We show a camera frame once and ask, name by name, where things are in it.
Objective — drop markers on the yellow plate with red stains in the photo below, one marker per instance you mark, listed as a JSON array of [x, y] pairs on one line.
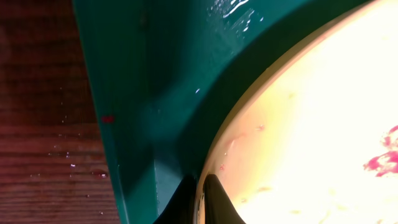
[[314, 138]]

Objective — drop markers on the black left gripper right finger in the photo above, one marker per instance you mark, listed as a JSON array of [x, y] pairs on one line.
[[218, 207]]

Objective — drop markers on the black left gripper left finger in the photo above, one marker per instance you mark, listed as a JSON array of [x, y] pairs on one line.
[[180, 208]]

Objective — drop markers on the teal plastic tray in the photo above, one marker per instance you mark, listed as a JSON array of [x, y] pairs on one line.
[[165, 74]]

